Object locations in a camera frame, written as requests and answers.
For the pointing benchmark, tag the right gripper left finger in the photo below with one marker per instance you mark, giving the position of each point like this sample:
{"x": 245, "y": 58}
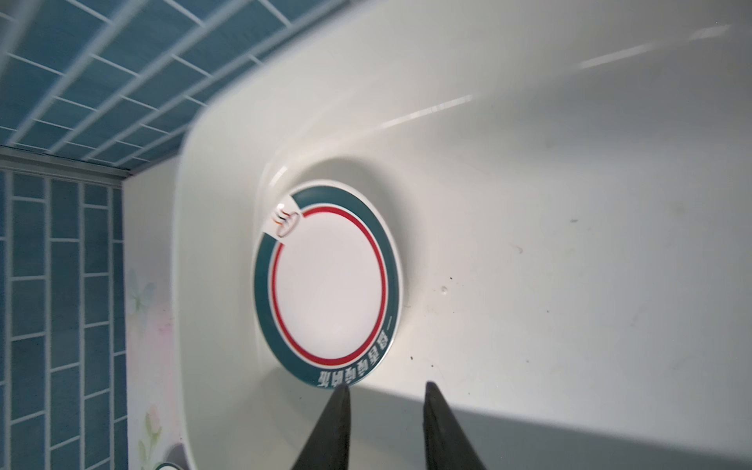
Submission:
{"x": 328, "y": 445}

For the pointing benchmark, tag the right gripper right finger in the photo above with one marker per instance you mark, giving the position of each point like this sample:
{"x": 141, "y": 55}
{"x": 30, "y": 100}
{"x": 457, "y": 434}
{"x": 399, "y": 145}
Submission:
{"x": 446, "y": 445}

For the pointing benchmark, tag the green rim plate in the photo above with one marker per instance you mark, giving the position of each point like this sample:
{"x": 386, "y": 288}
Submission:
{"x": 168, "y": 466}

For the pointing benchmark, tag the green red ring plate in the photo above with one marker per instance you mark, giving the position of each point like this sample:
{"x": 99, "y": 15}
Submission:
{"x": 327, "y": 284}

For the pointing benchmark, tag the white plastic bin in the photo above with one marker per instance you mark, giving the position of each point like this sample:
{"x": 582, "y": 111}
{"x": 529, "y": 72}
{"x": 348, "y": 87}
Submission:
{"x": 569, "y": 187}

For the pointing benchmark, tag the left corner aluminium post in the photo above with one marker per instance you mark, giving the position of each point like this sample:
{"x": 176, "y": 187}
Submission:
{"x": 41, "y": 165}

